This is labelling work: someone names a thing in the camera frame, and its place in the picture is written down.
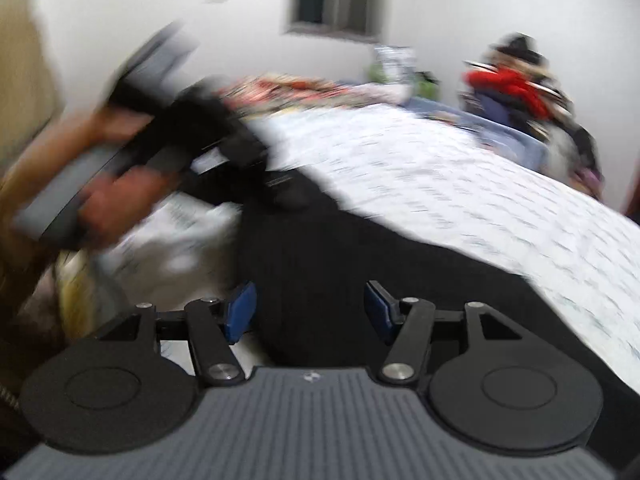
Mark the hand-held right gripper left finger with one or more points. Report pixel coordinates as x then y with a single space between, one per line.
240 310

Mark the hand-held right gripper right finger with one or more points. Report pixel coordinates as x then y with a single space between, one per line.
378 310

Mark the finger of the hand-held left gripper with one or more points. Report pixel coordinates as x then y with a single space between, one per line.
292 192

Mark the black pants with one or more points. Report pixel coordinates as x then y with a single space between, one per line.
325 260

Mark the person's left forearm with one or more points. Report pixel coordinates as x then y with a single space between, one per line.
30 170

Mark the person's left hand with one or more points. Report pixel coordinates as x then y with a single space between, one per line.
120 205

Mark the colourful patterned cloth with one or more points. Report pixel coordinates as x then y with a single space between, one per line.
310 87

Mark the white script-printed blanket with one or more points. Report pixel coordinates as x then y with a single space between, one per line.
425 170

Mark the yellow cloth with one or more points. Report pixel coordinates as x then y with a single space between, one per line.
85 290

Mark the white packet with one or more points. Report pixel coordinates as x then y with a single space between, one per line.
395 60

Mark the green object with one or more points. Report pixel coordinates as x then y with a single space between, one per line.
425 85

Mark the beige door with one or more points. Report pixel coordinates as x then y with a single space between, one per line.
20 50

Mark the blue storage box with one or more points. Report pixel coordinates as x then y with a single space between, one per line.
505 132

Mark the red garment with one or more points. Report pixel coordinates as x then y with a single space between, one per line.
505 87

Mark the pile of clothes and bags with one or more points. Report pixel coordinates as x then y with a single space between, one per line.
560 152

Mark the pink bag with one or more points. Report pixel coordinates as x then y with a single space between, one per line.
592 182

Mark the black bag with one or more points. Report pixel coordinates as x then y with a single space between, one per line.
585 147

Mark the black hat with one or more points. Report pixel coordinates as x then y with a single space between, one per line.
517 47

